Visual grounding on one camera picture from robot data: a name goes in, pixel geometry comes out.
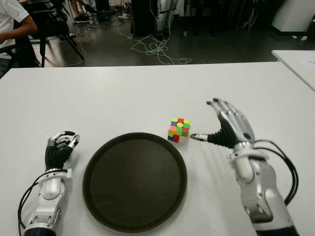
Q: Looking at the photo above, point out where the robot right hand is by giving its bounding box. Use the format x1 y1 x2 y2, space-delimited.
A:
190 97 256 149

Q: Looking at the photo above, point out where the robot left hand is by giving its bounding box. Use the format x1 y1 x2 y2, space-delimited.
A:
45 131 81 171

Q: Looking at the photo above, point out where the multicoloured Rubik's cube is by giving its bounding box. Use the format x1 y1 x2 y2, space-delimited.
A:
167 117 191 144

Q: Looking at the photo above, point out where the dark brown round plate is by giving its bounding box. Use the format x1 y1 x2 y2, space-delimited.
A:
82 132 188 234

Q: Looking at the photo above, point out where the white side table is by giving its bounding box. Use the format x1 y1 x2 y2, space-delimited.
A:
271 50 315 92

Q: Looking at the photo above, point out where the black office chair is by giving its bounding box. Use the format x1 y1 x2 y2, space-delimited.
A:
0 19 41 67

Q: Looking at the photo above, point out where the black folding chair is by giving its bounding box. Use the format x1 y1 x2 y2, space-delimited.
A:
27 0 86 67

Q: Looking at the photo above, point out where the silver humanoid robot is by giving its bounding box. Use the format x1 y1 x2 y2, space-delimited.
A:
156 0 178 32

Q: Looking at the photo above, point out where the white cabinet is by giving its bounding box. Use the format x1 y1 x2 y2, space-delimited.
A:
270 0 315 32

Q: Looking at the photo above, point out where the black sneaker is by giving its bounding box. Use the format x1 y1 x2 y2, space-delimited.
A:
73 13 90 24

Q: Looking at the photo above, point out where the black cabinet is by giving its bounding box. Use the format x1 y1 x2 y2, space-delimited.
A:
131 0 159 36

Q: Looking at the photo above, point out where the person in white shirt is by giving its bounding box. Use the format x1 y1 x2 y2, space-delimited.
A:
0 0 39 74

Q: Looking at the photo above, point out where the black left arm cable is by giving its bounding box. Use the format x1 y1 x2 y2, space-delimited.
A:
17 172 47 229

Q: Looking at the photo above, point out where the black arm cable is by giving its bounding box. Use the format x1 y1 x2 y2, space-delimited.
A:
17 172 47 229
253 139 300 206

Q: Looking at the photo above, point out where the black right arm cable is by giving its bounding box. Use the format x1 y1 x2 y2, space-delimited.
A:
253 139 300 206

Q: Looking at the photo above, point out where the tangled white floor cable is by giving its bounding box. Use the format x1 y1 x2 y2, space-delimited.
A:
117 24 193 65

